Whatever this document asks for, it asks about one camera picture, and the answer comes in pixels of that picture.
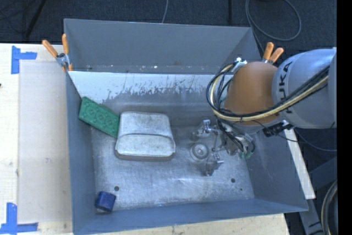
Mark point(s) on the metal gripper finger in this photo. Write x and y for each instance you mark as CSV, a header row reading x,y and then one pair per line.
x,y
212,165
205,129

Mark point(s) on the clear round glass thing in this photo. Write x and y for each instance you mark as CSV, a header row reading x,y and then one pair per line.
x,y
199,150

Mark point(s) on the grey metal bin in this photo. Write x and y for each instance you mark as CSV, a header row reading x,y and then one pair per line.
x,y
165,184

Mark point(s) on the pale grey rounded box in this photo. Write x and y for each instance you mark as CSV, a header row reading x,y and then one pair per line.
x,y
145,135

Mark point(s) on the dark green flat block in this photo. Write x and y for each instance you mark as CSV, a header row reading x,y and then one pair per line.
x,y
99,117

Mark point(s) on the blue cup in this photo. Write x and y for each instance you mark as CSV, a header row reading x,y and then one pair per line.
x,y
105,201

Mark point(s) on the black cylinder on white bracket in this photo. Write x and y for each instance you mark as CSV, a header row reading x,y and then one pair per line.
x,y
275,129

